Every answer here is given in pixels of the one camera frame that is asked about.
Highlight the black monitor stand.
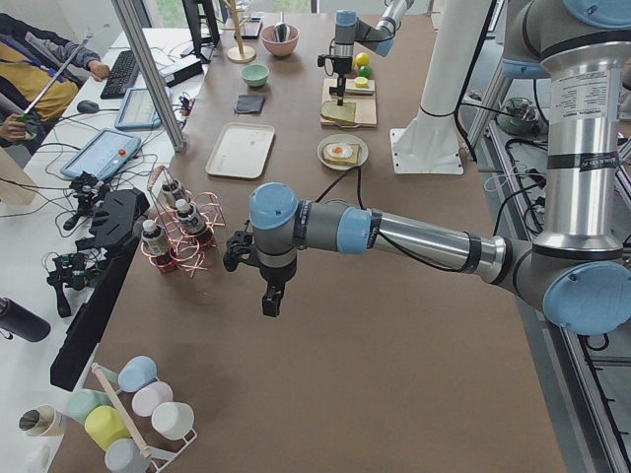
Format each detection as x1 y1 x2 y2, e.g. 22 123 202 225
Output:
181 0 220 64

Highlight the wooden mug tree stand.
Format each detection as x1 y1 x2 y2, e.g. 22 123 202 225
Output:
223 0 256 64

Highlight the black thermos bottle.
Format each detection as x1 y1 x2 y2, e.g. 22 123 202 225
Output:
1 298 50 342

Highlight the yellow lemon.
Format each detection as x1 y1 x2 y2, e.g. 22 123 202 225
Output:
354 52 371 67

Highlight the white round plate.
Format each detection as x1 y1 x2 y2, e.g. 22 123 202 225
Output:
316 134 369 170

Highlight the copper wire bottle rack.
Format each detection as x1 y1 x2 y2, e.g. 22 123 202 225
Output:
141 165 226 277

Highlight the aluminium frame post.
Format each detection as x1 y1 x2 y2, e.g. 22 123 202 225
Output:
111 0 185 152

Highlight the seated person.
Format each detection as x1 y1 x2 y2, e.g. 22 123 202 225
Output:
1 13 110 153

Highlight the white cup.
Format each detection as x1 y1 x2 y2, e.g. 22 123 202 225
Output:
151 401 194 440

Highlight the steel ice scoop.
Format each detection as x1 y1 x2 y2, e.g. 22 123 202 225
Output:
274 20 291 43

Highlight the grey cup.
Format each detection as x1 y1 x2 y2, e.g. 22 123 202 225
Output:
105 439 150 473

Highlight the cream rabbit tray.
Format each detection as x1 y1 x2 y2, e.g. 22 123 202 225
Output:
205 122 275 179

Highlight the green cup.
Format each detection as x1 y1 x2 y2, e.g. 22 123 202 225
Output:
66 388 112 425

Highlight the green bowl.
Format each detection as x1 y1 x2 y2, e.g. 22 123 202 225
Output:
241 64 269 88

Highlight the wooden cutting board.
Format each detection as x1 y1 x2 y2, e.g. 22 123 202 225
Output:
320 78 378 128

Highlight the yellow cup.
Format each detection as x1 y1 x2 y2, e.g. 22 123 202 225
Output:
84 405 131 451

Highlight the pink bowl with ice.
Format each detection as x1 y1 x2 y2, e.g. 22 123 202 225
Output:
260 24 301 59

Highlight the white cup rack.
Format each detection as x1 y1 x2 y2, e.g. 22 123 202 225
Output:
91 363 198 472

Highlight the black long bar device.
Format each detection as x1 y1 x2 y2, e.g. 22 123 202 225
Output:
48 187 149 391

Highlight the paper cup with steel insert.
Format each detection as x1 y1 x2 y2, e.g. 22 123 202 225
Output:
18 405 66 437

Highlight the tea bottle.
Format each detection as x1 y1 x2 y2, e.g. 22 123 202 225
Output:
142 219 166 256
175 198 206 236
161 180 188 208

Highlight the blue cup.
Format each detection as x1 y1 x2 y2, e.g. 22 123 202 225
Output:
118 355 158 393

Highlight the half lemon slice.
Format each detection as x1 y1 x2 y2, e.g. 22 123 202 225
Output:
354 76 369 89

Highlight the computer mouse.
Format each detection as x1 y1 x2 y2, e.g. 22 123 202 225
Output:
76 100 100 114

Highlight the blue teach pendant tablet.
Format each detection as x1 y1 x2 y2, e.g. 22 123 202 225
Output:
60 128 141 181

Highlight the bread slice with fried egg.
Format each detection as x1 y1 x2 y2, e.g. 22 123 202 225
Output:
322 143 360 167

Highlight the green lime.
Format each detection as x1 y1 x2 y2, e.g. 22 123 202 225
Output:
357 65 372 79

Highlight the black keyboard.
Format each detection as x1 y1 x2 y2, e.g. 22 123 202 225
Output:
100 50 140 100

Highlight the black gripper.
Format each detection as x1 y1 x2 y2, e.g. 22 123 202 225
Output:
316 54 352 106
259 260 297 317

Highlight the pink cup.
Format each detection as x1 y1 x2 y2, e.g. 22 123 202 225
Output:
131 380 174 417

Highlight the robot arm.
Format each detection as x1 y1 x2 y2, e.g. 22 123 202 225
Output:
246 1 630 335
316 0 414 105

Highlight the grey folded cloth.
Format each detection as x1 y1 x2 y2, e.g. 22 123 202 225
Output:
234 95 265 114

